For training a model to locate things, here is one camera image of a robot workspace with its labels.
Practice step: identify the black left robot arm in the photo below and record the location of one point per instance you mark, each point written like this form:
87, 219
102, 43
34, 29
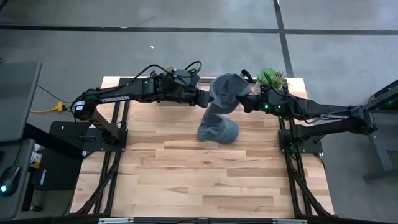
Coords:
118, 98

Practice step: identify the yellow power plug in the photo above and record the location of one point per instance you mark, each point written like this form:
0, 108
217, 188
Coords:
59, 107

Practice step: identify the white faceted plant pot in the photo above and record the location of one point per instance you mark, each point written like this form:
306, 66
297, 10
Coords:
257, 88

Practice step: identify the silver metal bracket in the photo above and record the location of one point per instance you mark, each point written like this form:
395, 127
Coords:
289, 221
115, 221

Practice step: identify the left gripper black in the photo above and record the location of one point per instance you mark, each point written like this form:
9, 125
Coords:
183, 93

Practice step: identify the black aluminium table frame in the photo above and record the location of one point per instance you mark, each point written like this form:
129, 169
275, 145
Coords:
118, 112

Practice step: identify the grey flat monitor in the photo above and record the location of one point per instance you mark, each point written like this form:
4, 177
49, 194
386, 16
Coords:
18, 99

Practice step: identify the black slanted bar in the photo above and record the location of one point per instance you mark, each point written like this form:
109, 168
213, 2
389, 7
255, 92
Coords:
53, 141

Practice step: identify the green succulent plant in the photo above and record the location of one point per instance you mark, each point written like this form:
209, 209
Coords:
270, 76

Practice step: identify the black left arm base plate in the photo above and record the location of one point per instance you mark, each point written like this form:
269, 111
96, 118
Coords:
62, 137

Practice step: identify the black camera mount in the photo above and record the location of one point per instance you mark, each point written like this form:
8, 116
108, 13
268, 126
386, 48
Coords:
247, 74

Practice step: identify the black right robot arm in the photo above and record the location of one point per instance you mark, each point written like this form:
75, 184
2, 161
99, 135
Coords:
326, 112

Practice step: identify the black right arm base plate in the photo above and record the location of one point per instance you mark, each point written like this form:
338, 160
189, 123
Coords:
311, 146

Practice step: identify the grey denim baseball cap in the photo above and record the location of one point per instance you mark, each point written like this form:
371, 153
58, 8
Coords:
217, 132
227, 90

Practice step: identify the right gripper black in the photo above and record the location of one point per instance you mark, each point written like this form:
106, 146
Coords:
258, 104

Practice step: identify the grey metal stand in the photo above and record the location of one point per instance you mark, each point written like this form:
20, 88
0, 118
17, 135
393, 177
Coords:
376, 146

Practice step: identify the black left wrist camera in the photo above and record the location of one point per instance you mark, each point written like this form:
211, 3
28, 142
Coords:
185, 76

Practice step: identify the yellow blue packet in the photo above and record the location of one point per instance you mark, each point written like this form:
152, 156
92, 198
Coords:
35, 158

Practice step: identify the grey side desk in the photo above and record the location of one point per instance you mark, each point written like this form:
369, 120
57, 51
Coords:
12, 205

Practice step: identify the black Trossen box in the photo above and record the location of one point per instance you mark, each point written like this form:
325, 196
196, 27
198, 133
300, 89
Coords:
59, 174

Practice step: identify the black computer mouse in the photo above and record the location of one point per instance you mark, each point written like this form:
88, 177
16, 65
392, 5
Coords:
9, 179

